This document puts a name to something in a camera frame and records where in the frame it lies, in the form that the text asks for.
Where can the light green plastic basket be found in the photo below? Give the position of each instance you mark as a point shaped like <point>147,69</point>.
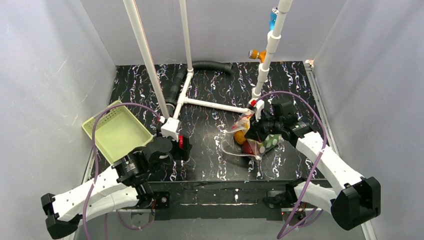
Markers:
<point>119,132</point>

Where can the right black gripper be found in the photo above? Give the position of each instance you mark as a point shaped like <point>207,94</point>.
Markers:
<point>259,127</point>

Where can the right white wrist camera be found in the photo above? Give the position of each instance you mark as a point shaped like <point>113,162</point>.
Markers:
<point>258,106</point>

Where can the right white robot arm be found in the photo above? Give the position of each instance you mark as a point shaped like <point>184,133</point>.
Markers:
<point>352,198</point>

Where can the blue clamp knob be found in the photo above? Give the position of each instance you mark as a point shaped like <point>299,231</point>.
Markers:
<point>273,16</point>

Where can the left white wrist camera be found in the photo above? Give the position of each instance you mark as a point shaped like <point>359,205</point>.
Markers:
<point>170,129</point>

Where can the orange clamp knob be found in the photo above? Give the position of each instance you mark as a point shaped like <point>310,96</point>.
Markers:
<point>254,54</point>

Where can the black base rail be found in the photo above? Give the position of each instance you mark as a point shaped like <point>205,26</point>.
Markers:
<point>220,200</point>

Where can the clear polka dot zip bag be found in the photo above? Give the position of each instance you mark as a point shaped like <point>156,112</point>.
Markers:
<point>235,143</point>

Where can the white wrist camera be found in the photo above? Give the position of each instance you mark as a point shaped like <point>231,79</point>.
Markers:
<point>170,129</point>
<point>258,106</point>

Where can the dark red fake fruit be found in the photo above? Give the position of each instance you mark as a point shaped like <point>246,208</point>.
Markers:
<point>249,148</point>

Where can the red fake apple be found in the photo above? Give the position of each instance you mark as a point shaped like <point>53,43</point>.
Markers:
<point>181,143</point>

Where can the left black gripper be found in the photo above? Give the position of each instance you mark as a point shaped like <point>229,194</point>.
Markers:
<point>183,147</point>

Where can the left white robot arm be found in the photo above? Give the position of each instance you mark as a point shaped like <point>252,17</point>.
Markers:
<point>123,184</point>

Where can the orange fake fruit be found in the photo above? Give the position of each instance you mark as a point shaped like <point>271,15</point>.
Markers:
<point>239,137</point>

